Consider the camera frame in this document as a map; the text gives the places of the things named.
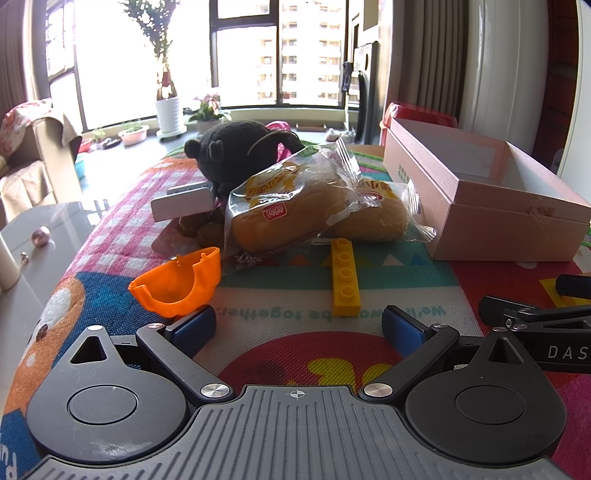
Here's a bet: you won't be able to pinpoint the orange plastic toy basket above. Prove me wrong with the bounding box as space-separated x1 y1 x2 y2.
128 247 221 318

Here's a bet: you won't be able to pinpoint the yellow toy brick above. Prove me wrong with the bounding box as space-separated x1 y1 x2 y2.
331 238 362 317

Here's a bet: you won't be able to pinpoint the pink cardboard box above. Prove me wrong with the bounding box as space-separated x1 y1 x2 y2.
384 120 590 262

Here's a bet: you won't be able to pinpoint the packaged brown balls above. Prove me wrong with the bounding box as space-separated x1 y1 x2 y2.
151 207 224 259

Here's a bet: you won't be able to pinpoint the white rectangular block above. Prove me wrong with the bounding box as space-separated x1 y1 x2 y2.
150 181 215 222

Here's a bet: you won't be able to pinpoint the large packaged bread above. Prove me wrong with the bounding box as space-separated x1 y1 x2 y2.
224 140 372 264

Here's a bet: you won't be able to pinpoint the black plush toy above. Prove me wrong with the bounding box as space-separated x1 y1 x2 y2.
184 120 304 201

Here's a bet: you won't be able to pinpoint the pink toy basket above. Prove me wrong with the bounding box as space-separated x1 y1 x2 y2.
266 120 300 162

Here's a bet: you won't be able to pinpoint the small packaged bread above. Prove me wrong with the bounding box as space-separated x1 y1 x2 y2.
321 177 437 243

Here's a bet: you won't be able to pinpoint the colourful cartoon play mat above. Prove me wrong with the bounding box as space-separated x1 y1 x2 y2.
1 156 590 479

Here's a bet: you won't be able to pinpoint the pink metallic ball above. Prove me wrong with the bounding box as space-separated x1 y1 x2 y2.
31 225 51 248

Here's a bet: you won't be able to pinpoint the blue plastic basin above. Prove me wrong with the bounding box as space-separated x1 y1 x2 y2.
74 153 86 180

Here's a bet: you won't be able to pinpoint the small planter bowl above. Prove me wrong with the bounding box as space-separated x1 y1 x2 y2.
118 124 149 147

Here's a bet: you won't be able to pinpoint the beige sofa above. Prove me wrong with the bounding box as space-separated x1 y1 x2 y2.
0 98 82 226

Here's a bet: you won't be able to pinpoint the white slippers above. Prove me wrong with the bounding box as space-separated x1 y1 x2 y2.
325 128 356 144

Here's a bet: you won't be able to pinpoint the pink flower pot plant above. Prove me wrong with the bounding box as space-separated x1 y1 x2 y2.
188 93 231 134

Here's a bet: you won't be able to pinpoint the white air conditioner column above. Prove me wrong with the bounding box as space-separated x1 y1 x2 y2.
459 0 549 153

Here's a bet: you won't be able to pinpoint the tall plant white pot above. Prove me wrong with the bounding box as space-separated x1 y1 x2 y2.
121 0 185 138

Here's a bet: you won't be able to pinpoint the white cylinder post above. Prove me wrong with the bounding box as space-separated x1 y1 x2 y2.
0 236 20 292

